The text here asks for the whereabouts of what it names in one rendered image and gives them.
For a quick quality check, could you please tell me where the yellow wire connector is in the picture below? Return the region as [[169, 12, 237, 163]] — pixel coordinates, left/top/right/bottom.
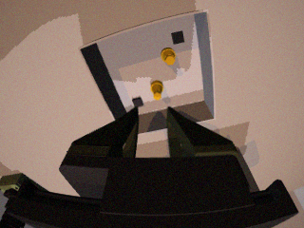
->
[[150, 80, 163, 100], [161, 47, 176, 65]]

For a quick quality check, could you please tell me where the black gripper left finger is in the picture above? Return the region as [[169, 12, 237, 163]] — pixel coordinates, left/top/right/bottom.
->
[[66, 107, 139, 158]]

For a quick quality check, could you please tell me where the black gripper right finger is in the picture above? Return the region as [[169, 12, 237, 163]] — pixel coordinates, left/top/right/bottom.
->
[[166, 106, 239, 159]]

